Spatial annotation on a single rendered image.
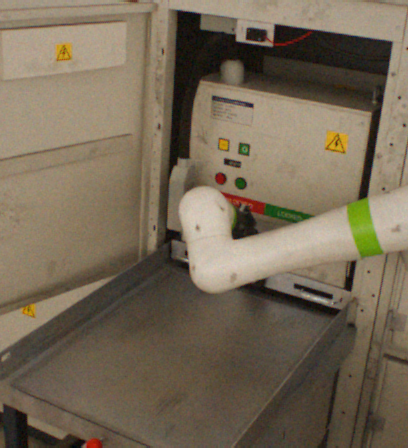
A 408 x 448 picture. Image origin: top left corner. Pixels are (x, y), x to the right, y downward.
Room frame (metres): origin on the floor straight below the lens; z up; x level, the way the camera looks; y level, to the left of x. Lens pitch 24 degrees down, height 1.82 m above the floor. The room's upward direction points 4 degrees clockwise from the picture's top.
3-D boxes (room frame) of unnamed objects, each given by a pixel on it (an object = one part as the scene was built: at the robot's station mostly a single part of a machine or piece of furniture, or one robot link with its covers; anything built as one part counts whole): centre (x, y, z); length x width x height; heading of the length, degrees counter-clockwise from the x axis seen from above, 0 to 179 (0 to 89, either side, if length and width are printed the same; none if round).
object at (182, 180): (1.88, 0.06, 1.09); 0.08 x 0.05 x 0.17; 153
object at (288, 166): (1.84, -0.16, 1.15); 0.48 x 0.01 x 0.48; 63
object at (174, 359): (1.50, 0.02, 0.82); 0.68 x 0.62 x 0.06; 153
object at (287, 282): (1.86, -0.17, 0.89); 0.54 x 0.05 x 0.06; 63
